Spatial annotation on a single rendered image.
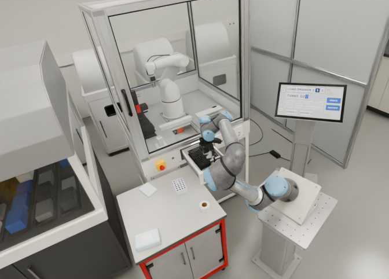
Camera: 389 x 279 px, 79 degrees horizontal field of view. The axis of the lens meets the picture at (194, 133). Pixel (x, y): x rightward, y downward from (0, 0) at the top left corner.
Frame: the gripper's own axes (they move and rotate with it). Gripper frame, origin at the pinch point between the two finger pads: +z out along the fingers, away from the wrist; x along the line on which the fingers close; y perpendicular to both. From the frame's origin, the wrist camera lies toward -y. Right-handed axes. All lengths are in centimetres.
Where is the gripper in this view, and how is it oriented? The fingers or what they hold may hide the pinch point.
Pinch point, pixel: (211, 156)
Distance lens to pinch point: 177.6
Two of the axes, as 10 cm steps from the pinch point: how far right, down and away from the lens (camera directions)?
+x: 4.4, 4.6, -7.7
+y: -8.9, 3.4, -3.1
